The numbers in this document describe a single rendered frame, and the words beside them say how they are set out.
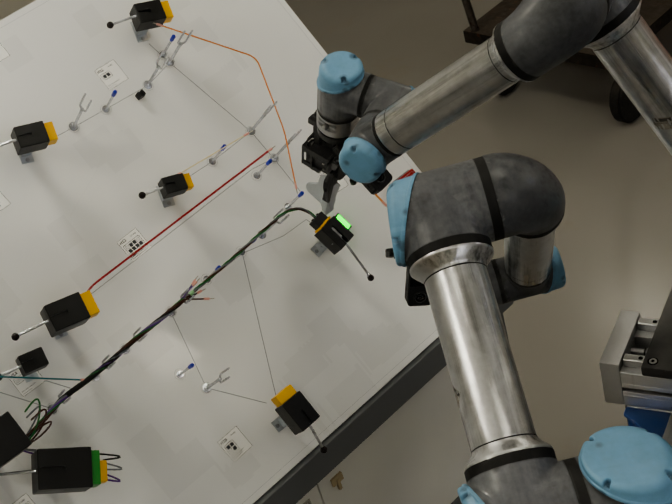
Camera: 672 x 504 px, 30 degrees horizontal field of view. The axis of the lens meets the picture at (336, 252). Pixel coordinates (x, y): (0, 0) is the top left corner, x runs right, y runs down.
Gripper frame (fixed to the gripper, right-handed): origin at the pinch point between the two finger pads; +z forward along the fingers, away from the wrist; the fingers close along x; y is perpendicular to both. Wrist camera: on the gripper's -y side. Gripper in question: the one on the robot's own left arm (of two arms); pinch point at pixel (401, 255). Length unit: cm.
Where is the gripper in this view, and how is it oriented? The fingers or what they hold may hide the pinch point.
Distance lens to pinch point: 236.6
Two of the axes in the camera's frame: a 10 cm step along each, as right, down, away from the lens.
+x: -9.9, 0.2, -1.5
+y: -0.3, -10.0, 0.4
